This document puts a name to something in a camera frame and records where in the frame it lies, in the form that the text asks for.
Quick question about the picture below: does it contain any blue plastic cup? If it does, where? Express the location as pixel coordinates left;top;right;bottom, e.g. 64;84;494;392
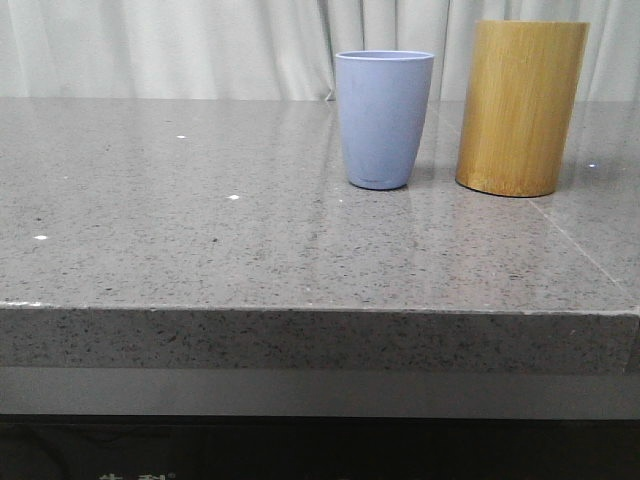
335;50;435;190

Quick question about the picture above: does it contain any bamboo cylinder holder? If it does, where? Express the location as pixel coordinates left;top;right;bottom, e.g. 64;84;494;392
456;20;589;197

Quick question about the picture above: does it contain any white curtain backdrop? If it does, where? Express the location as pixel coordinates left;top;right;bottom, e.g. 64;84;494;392
1;1;639;101

